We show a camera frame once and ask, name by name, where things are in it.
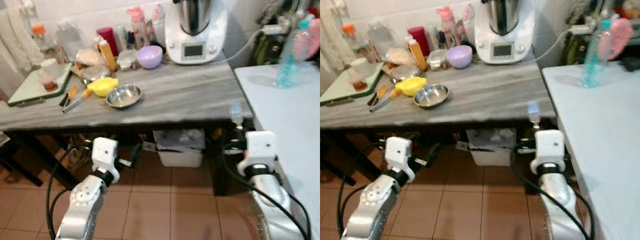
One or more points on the white power strip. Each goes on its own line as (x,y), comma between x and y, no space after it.
(582,29)
(274,29)

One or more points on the orange sauce squeeze bottle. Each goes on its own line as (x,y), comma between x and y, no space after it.
(108,57)
(418,56)

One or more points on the grey marble top table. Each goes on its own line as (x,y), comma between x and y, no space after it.
(190,95)
(500,95)

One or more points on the white plastic bin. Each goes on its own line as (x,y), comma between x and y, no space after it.
(179,152)
(492,151)

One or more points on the orange-lidded glass jar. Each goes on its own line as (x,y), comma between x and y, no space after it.
(354,45)
(44,45)

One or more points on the maroon plastic tumbler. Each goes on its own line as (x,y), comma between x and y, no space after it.
(420,36)
(109,36)

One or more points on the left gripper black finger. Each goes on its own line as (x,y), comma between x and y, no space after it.
(433,154)
(136,155)

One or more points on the turquoise plastic water bottle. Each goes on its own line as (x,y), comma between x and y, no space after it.
(595,60)
(290,65)

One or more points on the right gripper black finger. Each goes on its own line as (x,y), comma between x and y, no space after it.
(239,127)
(536,127)

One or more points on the white mug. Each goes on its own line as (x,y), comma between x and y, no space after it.
(51,67)
(361,67)

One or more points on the green plastic tray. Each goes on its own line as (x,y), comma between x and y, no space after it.
(27,90)
(337,90)

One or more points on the white food processor steel jug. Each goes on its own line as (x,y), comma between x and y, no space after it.
(195,47)
(504,47)

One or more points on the clear white-capped water jug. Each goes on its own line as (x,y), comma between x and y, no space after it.
(381,40)
(69,40)

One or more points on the clear lidded food container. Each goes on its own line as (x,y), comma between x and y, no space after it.
(437,59)
(126,60)

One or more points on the red white packet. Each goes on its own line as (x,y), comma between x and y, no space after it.
(158,16)
(469,16)

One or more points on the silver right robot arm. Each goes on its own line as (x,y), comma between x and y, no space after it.
(270,200)
(557,200)

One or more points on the pink-lidded water bottle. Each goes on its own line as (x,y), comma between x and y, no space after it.
(448,27)
(138,27)

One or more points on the yellow plastic bowl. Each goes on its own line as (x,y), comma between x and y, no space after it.
(411,85)
(102,86)

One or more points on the shallow steel bowl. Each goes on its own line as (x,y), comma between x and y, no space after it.
(124,96)
(431,95)

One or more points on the clear bag of bread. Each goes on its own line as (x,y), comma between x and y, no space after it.
(400,56)
(90,56)

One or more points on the pink oval paddle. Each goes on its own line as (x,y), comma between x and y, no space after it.
(309,40)
(617,39)

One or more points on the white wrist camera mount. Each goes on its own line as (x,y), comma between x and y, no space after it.
(104,152)
(398,152)
(260,147)
(549,147)

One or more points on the deep steel bowl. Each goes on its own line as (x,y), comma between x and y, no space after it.
(95,73)
(405,72)

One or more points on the purple plastic bowl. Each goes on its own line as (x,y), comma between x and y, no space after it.
(149,57)
(459,57)

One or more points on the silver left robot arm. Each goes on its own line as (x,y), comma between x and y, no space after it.
(372,202)
(85,200)

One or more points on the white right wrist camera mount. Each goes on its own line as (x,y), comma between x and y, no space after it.
(260,147)
(549,147)

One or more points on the dark green bag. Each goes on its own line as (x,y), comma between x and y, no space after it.
(265,50)
(575,50)

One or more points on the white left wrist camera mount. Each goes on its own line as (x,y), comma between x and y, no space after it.
(398,152)
(104,152)

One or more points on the white table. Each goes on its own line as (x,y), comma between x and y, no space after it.
(295,130)
(605,135)

